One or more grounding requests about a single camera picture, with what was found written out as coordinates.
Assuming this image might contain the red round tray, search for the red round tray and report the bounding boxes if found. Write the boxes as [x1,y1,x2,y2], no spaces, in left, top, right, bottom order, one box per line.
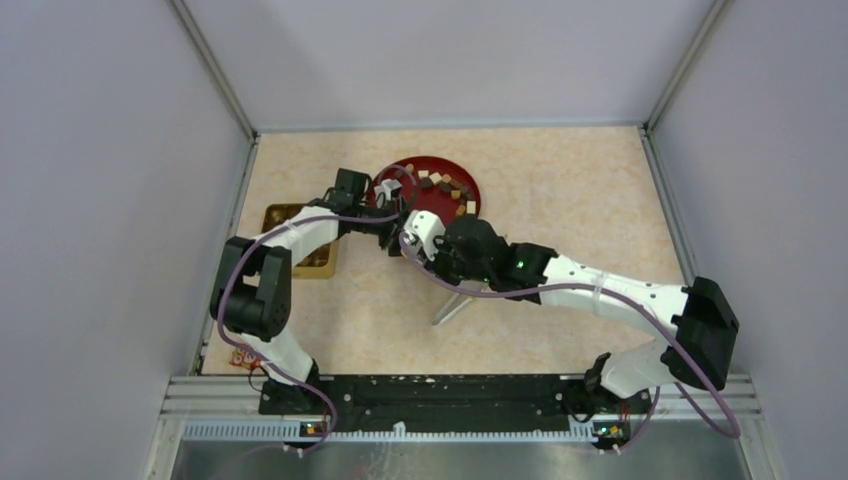
[380,156,483,227]

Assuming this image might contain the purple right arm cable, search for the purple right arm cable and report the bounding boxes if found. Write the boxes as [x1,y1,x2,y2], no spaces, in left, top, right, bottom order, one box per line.
[398,231,742,457]

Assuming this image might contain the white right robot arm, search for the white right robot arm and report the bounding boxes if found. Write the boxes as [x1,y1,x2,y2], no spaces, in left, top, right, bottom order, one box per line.
[406,212,739,412]

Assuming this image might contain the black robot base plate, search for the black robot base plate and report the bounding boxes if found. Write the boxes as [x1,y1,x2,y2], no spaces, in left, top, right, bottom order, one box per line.
[258,374,654,435]

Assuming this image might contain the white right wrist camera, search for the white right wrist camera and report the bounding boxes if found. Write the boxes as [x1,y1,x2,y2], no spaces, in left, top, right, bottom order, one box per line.
[401,210,445,261]

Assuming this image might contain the steel serving tongs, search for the steel serving tongs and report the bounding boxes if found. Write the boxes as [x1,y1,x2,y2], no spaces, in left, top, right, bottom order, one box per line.
[431,293,474,326]

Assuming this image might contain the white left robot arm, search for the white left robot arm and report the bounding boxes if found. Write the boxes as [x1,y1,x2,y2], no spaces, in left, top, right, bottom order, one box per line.
[209,168,420,414]

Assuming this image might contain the gold chocolate box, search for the gold chocolate box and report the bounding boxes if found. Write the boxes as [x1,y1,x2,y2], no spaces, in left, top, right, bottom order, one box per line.
[261,203,338,280]

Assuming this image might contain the white cable duct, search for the white cable duct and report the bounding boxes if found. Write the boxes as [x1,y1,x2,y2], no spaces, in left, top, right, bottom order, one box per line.
[182,420,597,443]

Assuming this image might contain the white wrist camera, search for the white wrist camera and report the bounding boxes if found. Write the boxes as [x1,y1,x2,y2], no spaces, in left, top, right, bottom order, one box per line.
[373,179,403,209]
[401,210,445,261]

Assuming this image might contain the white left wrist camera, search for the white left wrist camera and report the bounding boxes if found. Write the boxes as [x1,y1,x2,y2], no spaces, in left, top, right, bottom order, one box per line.
[373,179,403,209]

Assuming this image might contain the orange owl sticker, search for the orange owl sticker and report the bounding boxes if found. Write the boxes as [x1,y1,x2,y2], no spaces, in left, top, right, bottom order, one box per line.
[228,349,261,371]

